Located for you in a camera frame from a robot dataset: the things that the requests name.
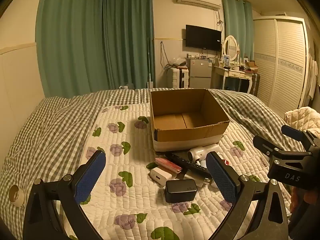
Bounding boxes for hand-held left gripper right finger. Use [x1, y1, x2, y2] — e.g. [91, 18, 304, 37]
[205, 151, 292, 240]

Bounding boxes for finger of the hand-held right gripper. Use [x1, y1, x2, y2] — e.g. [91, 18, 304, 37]
[281, 124, 320, 153]
[252, 135, 312, 159]

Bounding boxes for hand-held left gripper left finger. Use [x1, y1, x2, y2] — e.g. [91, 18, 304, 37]
[23, 150, 107, 240]

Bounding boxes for black remote control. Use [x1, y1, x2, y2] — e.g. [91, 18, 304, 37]
[165, 153, 209, 177]

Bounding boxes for red wallet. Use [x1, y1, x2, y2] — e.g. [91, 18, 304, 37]
[154, 157, 183, 173]

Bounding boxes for white charger block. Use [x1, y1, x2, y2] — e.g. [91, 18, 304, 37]
[150, 167, 175, 186]

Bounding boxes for cardboard box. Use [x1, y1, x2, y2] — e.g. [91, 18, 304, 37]
[149, 88, 230, 153]

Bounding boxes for person's right hand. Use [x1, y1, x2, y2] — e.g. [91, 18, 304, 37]
[290, 187, 316, 214]

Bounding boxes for white quilted jacket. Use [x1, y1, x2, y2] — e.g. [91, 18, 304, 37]
[284, 106, 320, 136]

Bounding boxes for floral quilted mat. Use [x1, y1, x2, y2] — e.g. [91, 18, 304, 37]
[79, 102, 270, 240]

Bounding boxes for hanging white towels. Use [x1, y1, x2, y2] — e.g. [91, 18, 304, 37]
[307, 54, 320, 100]

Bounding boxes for brown suitcase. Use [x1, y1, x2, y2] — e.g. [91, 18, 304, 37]
[251, 72, 261, 97]

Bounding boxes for white louvred wardrobe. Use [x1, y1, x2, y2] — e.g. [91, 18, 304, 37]
[252, 16, 313, 115]

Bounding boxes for tape roll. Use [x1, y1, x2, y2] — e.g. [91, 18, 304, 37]
[9, 184, 25, 207]

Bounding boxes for white dressing table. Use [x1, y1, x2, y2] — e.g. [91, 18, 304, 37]
[211, 64, 253, 94]

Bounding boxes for silver fridge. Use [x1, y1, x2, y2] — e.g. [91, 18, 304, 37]
[186, 57, 215, 89]

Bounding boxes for oval white mirror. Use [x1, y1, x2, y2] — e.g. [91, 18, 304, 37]
[222, 35, 240, 60]

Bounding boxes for white suitcase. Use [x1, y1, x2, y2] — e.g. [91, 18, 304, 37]
[167, 67, 189, 89]

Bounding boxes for clear plastic bag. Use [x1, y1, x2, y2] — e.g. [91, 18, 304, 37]
[171, 56, 188, 68]

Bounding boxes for white mop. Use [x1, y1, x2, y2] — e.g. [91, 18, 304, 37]
[146, 37, 153, 89]

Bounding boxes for narrow green curtain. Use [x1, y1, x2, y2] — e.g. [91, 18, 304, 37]
[221, 0, 254, 62]

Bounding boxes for black wall television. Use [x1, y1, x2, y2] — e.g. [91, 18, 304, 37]
[185, 24, 222, 52]

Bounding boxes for air conditioner cable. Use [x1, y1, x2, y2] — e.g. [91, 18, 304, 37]
[215, 9, 224, 28]

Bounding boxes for dark wall cables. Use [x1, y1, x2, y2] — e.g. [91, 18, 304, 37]
[160, 41, 173, 71]

